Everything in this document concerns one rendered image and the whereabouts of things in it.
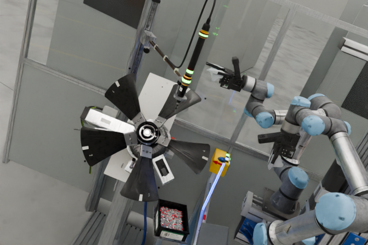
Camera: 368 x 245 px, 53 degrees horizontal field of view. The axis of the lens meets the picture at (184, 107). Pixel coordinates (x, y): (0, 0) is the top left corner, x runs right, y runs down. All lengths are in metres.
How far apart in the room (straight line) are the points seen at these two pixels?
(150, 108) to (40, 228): 1.29
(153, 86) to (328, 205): 1.38
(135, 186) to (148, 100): 0.61
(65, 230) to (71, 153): 0.60
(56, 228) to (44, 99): 0.99
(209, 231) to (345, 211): 0.50
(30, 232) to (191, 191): 1.22
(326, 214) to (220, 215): 1.85
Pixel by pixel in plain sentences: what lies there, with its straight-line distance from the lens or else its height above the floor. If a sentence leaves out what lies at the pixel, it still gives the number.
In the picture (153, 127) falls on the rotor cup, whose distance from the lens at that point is 1.96.
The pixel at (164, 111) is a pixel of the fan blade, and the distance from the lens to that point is 2.05.
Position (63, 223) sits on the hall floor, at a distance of 3.06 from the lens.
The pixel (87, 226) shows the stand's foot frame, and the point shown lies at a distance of 2.97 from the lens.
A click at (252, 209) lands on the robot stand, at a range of 2.19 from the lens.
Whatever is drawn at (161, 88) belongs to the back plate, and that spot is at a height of 1.31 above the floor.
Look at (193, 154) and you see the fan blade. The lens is 1.98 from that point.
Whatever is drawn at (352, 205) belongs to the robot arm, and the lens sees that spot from 1.30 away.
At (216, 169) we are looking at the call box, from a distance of 2.28.
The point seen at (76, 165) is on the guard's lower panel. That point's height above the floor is 0.27.
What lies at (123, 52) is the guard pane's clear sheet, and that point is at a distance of 2.68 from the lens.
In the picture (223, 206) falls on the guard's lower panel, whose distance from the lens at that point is 3.03.
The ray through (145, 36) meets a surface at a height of 1.56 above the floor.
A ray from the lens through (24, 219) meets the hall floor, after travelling 3.06.
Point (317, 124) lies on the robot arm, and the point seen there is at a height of 1.72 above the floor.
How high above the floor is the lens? 2.16
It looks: 23 degrees down
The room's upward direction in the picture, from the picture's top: 21 degrees clockwise
